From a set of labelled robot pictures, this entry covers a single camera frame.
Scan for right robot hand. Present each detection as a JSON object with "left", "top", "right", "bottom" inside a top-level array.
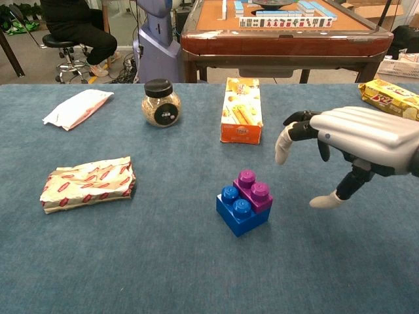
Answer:
[{"left": 274, "top": 106, "right": 419, "bottom": 209}]

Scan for purple small object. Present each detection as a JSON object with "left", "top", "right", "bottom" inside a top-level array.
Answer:
[{"left": 232, "top": 169, "right": 274, "bottom": 215}]

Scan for blue and magenta toy block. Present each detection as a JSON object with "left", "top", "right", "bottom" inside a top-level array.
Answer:
[{"left": 215, "top": 185, "right": 272, "bottom": 237}]

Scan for yellow snack packet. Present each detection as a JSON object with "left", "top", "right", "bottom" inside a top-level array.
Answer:
[{"left": 357, "top": 78, "right": 419, "bottom": 122}]

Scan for white plastic basket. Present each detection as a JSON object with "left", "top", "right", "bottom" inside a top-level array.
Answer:
[{"left": 376, "top": 58, "right": 419, "bottom": 79}]

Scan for brown mahjong table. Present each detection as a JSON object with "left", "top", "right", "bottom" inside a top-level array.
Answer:
[{"left": 179, "top": 0, "right": 394, "bottom": 84}]

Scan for orange biscuit box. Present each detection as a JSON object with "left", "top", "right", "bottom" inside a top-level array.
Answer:
[{"left": 219, "top": 77, "right": 264, "bottom": 145}]

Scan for face-up mahjong tile row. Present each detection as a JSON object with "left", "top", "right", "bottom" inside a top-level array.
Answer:
[{"left": 238, "top": 16, "right": 334, "bottom": 29}]

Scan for blue-backed mahjong tile row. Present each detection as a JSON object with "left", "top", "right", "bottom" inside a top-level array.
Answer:
[{"left": 255, "top": 10, "right": 304, "bottom": 18}]

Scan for black dish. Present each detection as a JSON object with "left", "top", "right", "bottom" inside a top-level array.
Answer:
[{"left": 251, "top": 0, "right": 295, "bottom": 9}]

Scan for glass jar with black lid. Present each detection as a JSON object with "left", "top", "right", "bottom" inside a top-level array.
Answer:
[{"left": 141, "top": 78, "right": 182, "bottom": 128}]

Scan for crumpled red-patterned paper bag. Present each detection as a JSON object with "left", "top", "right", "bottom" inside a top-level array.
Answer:
[{"left": 39, "top": 156, "right": 137, "bottom": 215}]

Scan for white pink pouch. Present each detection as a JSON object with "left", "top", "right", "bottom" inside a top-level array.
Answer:
[{"left": 42, "top": 88, "right": 115, "bottom": 131}]

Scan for person in black clothes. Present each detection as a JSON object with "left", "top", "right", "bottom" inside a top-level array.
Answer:
[{"left": 39, "top": 0, "right": 122, "bottom": 78}]

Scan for black rolling stool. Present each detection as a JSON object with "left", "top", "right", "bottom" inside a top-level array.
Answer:
[{"left": 41, "top": 33, "right": 94, "bottom": 84}]

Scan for green bag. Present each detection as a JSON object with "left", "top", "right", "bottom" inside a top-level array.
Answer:
[{"left": 3, "top": 19, "right": 40, "bottom": 36}]

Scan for dark table leg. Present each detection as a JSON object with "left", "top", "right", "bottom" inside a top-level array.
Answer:
[{"left": 0, "top": 27, "right": 26, "bottom": 79}]

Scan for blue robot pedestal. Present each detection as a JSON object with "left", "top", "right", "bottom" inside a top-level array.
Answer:
[{"left": 132, "top": 0, "right": 186, "bottom": 84}]

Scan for tangled floor cables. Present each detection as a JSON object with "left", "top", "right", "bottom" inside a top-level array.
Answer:
[{"left": 109, "top": 54, "right": 140, "bottom": 84}]

